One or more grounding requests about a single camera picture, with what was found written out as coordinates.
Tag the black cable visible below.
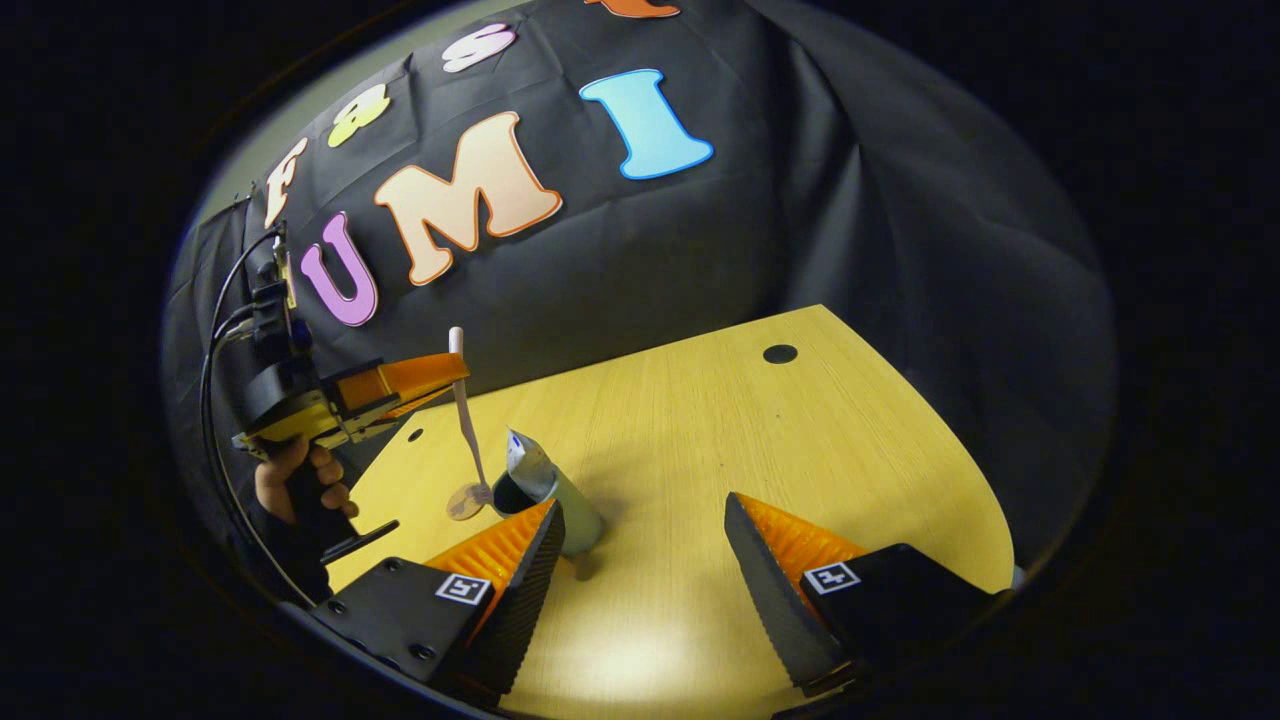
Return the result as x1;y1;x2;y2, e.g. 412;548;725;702
198;228;323;609

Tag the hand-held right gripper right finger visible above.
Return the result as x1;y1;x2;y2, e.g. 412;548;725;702
723;490;1003;699

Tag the wooden desktop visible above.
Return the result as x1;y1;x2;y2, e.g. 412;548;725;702
325;304;1017;720

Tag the blue cup with wooden handle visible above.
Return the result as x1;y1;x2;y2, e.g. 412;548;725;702
491;468;607;583

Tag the white toothpaste tube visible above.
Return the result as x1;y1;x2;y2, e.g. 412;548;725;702
504;427;562;503

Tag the pale pink toothbrush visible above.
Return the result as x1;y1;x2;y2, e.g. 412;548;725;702
446;326;494;507

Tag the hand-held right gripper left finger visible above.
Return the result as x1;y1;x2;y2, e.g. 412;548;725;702
308;497;567;703

